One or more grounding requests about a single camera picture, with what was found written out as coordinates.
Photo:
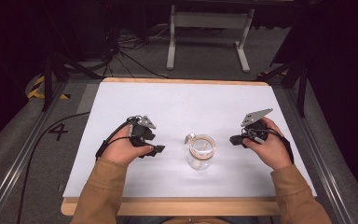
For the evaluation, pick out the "clear glass jar with lid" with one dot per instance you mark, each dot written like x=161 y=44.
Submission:
x=201 y=151

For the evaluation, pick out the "wooden table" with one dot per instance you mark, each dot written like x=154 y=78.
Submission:
x=183 y=206

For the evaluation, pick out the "aluminium rail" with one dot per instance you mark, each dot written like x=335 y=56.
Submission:
x=326 y=168
x=15 y=161

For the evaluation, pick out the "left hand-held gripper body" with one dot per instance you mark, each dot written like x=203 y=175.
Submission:
x=140 y=132

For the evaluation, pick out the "white sheet on table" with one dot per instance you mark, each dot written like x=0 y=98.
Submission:
x=186 y=109

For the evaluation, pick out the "person's left hand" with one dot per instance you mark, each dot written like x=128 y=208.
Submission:
x=121 y=149

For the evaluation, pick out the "white metal table frame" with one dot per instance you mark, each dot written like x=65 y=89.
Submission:
x=209 y=20

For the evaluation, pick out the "black tripod stand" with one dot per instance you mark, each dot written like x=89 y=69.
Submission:
x=296 y=77
x=51 y=77

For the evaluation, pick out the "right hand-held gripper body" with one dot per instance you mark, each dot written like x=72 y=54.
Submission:
x=254 y=124

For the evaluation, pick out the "person's right hand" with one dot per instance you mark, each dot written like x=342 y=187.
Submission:
x=270 y=149

